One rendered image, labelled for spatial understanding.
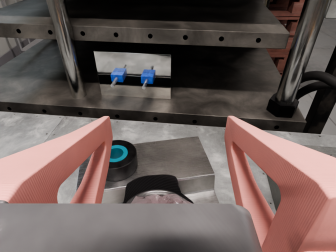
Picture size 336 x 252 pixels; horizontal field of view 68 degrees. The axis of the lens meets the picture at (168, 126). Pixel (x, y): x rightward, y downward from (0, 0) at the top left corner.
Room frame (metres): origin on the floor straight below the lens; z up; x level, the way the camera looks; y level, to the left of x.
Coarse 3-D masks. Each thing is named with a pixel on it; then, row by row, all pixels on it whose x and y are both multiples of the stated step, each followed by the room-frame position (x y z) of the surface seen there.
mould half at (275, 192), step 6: (300, 144) 0.47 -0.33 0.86; (318, 150) 0.44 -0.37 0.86; (324, 150) 0.44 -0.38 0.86; (330, 150) 0.44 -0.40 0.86; (270, 180) 0.39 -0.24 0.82; (270, 186) 0.38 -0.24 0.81; (276, 186) 0.35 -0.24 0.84; (276, 192) 0.34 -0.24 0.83; (276, 198) 0.33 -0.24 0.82; (276, 204) 0.32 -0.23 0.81
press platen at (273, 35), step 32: (32, 0) 1.26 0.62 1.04; (96, 0) 1.26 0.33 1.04; (128, 0) 1.26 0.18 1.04; (160, 0) 1.26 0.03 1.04; (192, 0) 1.26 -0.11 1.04; (224, 0) 1.26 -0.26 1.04; (256, 0) 1.26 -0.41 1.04; (0, 32) 0.89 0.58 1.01; (32, 32) 0.87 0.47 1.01; (96, 32) 0.85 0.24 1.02; (128, 32) 0.83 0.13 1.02; (160, 32) 0.82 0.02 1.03; (192, 32) 0.81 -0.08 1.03; (224, 32) 0.80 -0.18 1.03; (256, 32) 0.79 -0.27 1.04; (288, 32) 0.78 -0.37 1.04
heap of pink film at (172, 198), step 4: (136, 196) 0.28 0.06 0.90; (140, 196) 0.28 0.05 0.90; (148, 196) 0.28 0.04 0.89; (152, 196) 0.28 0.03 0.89; (156, 196) 0.28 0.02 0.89; (160, 196) 0.28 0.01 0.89; (164, 196) 0.28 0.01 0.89; (168, 196) 0.29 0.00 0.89; (172, 196) 0.28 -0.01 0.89; (176, 196) 0.28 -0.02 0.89; (180, 196) 0.29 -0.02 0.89; (132, 200) 0.28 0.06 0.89; (136, 200) 0.27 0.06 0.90; (140, 200) 0.27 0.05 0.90; (144, 200) 0.27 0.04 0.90; (148, 200) 0.27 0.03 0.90; (152, 200) 0.28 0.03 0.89; (156, 200) 0.28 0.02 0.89; (160, 200) 0.27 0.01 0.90; (164, 200) 0.27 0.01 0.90; (168, 200) 0.27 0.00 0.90; (172, 200) 0.28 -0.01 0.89; (176, 200) 0.28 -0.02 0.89; (180, 200) 0.28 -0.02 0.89; (184, 200) 0.28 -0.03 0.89
